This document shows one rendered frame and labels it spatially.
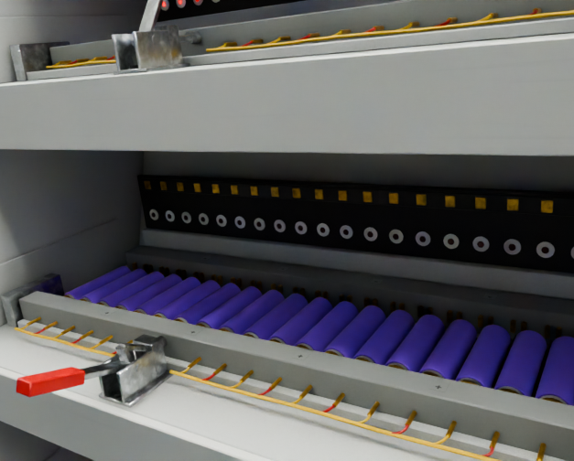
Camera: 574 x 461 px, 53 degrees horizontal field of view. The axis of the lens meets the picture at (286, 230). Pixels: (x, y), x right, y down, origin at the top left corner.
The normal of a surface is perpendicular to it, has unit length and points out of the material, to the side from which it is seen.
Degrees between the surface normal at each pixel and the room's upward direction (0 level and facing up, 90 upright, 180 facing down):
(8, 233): 90
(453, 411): 107
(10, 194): 90
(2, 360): 17
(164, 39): 90
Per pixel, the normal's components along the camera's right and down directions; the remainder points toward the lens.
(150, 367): 0.85, 0.08
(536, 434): -0.52, 0.31
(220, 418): -0.10, -0.95
